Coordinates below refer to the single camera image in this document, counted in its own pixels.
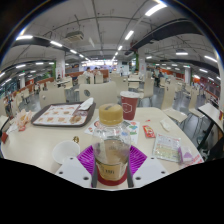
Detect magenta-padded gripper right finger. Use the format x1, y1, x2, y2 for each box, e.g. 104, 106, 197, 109
126, 145, 168, 189

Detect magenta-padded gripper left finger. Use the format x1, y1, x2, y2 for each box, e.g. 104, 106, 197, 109
54, 144, 99, 189

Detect clear yellow-capped drink bottle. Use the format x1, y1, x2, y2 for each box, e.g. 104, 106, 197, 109
91, 103, 132, 183

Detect white patterned paper cup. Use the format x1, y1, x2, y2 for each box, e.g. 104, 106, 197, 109
52, 139, 81, 166

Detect clear plastic paper packet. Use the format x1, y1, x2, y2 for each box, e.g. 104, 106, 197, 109
152, 132, 183, 163

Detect small purple packet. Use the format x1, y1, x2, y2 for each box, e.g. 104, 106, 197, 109
178, 145, 194, 164

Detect red sauce packet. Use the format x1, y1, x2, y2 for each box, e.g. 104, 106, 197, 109
142, 124, 157, 139

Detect white red-text table sticker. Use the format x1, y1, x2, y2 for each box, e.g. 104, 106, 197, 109
181, 153, 205, 167

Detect crumpled white tissue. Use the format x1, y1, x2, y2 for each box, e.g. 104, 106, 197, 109
159, 118, 173, 132

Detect brown food tray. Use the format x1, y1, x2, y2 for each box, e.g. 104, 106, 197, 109
30, 101, 97, 128

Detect tall red paper cup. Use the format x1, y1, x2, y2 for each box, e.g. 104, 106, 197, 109
119, 90, 141, 121

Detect white paper napkin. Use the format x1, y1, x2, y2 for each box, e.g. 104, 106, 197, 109
77, 97, 95, 112

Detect crumpled food wrapper bag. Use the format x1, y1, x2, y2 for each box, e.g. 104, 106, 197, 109
9, 108, 34, 132

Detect small red box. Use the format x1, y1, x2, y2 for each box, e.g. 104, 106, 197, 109
0, 131, 8, 144

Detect beige chair with round hole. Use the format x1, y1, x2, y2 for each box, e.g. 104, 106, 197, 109
78, 82, 119, 108
38, 87, 68, 109

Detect group of beige chairs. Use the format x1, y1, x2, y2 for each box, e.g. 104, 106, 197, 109
9, 71, 214, 118

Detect beige neighbouring table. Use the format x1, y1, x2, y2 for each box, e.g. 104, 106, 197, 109
0, 114, 10, 134
197, 102, 224, 151

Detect ceiling air conditioner unit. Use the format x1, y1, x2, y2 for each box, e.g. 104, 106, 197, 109
64, 30, 85, 43

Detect group of ceiling lights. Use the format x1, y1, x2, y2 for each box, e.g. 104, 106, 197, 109
0, 2, 219, 83

